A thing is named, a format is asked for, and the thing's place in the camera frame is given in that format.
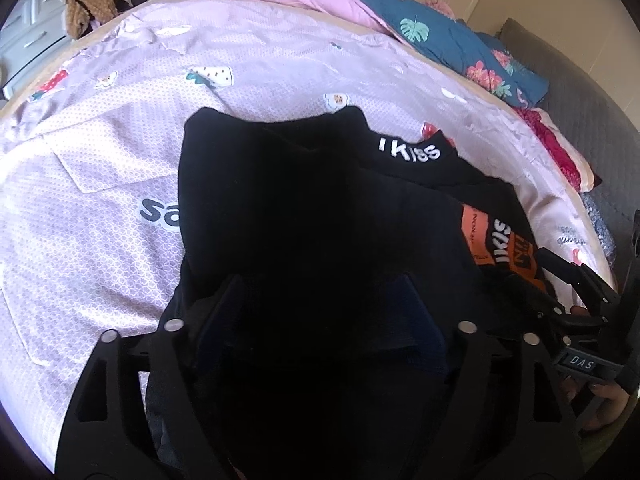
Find person's right hand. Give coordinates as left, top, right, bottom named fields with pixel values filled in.
left=561, top=377, right=629, bottom=431

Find brown plush toy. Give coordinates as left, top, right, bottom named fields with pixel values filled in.
left=65, top=0, right=117, bottom=39

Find grey upholstered headboard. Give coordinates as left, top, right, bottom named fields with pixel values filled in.
left=498, top=18, right=640, bottom=282

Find beige mattress blanket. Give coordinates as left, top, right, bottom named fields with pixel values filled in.
left=1, top=0, right=611, bottom=278

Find red and cream pillow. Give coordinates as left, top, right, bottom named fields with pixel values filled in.
left=515, top=108, right=601, bottom=193

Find blue floral duvet pink lining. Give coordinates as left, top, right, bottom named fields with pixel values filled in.
left=262, top=0, right=549, bottom=108

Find black pants with orange patches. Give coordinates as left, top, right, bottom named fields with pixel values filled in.
left=165, top=106, right=553, bottom=479

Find white drawer dresser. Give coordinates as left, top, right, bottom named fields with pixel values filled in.
left=1, top=0, right=70, bottom=87

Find pale pink strawberry bed sheet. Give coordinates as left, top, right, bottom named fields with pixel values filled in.
left=1, top=0, right=613, bottom=467

